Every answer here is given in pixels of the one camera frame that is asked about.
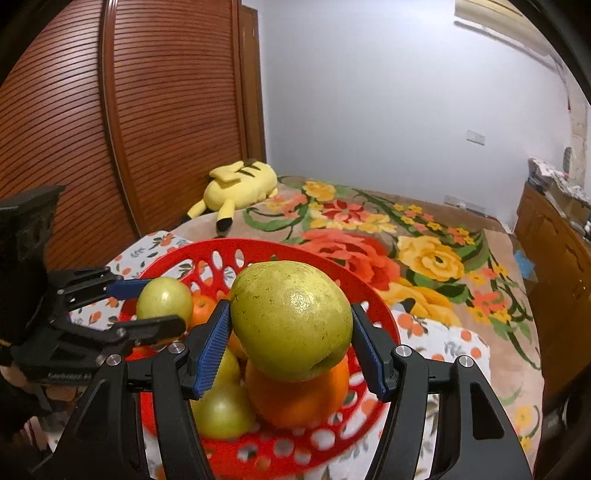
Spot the red perforated plastic basket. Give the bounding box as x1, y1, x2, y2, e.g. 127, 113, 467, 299
117, 237, 402, 480

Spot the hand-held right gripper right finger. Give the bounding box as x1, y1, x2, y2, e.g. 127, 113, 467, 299
351, 302, 534, 480

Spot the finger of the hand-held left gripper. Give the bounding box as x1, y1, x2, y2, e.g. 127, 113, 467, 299
69, 315, 188, 356
54, 267, 155, 311

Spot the floral blanket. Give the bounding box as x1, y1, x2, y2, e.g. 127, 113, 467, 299
173, 175, 546, 467

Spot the floral cloth pile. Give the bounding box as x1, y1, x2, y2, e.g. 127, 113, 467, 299
529, 157, 591, 204

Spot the large yellow green pear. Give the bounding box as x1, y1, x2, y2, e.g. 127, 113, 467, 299
229, 261, 354, 383

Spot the small tangerine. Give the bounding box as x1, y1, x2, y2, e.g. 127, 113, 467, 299
190, 295, 218, 329

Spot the orange print tablecloth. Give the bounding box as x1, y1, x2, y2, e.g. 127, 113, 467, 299
46, 231, 490, 480

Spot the yellow plush toy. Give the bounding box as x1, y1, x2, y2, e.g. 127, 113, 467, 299
186, 158, 279, 234

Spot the large orange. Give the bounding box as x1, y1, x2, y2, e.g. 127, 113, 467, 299
245, 355, 351, 429

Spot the wooden slatted wardrobe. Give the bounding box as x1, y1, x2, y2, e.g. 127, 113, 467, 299
0, 0, 267, 241

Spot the beige curtain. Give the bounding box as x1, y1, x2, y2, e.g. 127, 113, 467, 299
567, 92, 589, 176

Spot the wooden cabinet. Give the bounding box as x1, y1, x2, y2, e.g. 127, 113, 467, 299
513, 182, 591, 402

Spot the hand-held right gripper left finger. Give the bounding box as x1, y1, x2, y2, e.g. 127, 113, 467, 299
54, 299, 232, 480

